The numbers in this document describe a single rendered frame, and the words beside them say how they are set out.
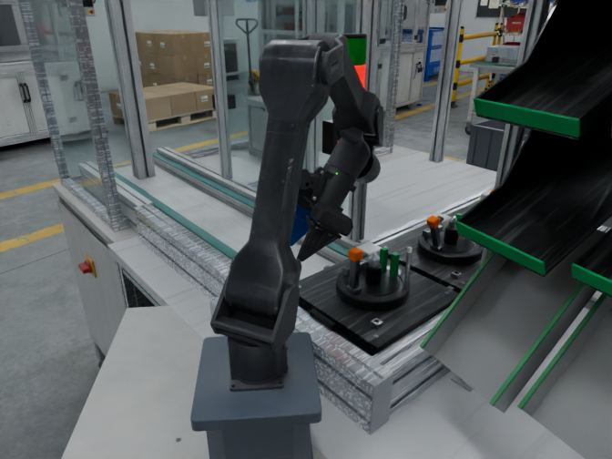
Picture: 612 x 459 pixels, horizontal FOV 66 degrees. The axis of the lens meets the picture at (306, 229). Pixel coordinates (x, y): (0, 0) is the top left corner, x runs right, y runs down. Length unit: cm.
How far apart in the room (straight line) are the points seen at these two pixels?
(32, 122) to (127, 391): 538
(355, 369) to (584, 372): 31
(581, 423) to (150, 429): 61
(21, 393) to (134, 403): 153
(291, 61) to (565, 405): 53
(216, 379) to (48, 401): 174
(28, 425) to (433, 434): 172
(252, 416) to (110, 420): 37
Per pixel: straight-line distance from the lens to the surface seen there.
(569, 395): 71
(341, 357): 79
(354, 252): 84
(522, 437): 88
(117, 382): 95
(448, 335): 76
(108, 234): 150
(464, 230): 66
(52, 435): 217
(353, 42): 98
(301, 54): 54
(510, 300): 75
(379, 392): 77
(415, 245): 111
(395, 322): 85
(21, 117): 614
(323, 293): 92
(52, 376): 243
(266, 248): 54
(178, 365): 95
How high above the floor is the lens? 147
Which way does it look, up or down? 26 degrees down
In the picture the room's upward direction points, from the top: straight up
